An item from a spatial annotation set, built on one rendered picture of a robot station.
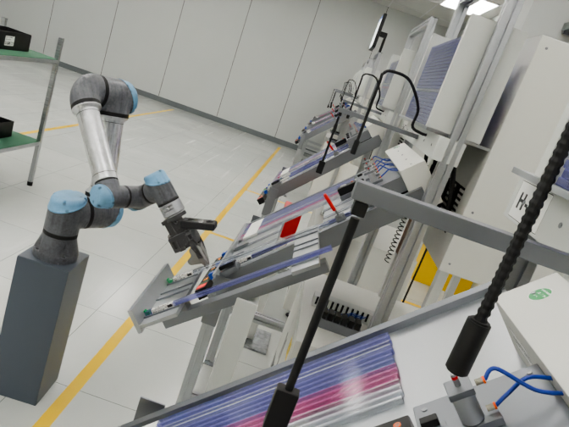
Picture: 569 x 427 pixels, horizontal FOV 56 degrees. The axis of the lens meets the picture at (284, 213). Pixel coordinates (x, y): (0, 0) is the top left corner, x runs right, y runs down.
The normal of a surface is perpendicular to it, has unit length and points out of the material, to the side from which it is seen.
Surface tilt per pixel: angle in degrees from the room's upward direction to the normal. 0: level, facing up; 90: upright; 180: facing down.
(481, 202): 90
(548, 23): 90
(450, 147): 90
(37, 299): 90
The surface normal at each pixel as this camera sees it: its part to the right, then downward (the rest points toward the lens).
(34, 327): -0.04, 0.25
